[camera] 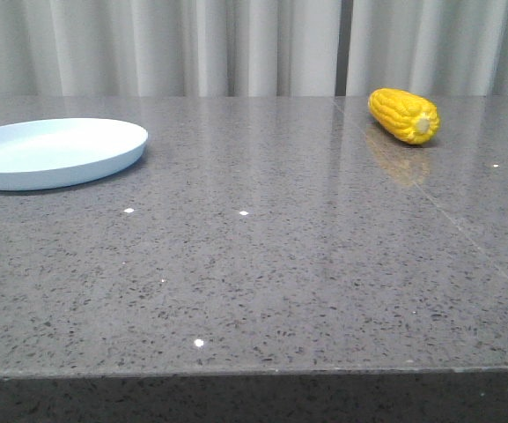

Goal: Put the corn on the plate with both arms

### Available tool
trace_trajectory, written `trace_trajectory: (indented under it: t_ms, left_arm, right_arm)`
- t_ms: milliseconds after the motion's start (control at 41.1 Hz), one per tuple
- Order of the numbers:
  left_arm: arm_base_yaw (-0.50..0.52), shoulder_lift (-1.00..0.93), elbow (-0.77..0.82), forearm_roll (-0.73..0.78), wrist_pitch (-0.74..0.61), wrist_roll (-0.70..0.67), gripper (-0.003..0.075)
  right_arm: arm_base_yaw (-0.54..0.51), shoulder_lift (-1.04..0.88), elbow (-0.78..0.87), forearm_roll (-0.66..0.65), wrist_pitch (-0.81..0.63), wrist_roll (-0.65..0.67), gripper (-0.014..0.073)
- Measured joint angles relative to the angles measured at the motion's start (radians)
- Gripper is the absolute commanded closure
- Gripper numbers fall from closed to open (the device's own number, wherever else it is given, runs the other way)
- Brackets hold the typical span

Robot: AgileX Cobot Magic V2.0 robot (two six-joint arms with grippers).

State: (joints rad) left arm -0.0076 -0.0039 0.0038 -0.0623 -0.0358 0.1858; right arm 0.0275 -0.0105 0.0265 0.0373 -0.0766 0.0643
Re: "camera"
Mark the white pleated curtain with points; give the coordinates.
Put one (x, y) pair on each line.
(429, 47)
(169, 48)

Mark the yellow corn cob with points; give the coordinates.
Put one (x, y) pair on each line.
(410, 118)

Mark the white pleated curtain right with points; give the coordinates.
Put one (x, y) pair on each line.
(429, 47)

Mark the light blue round plate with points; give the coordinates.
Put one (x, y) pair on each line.
(55, 153)

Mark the white pleated curtain left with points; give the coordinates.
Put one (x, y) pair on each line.
(169, 48)

